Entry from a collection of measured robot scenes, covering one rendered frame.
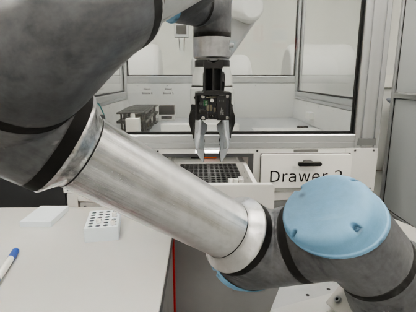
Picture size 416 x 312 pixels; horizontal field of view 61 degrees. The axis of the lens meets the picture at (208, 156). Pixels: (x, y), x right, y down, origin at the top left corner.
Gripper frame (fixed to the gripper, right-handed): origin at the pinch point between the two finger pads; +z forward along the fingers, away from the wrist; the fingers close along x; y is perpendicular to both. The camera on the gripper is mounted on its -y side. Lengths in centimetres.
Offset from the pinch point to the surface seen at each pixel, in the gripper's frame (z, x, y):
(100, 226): 20.3, -27.9, -8.3
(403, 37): -47, 163, -218
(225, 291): 58, 6, -36
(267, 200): 11.2, 12.9, -1.0
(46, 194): 43, -82, -102
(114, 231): 21.7, -24.4, -8.3
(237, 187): 8.0, 5.9, -1.1
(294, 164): 10.9, 27.8, -32.9
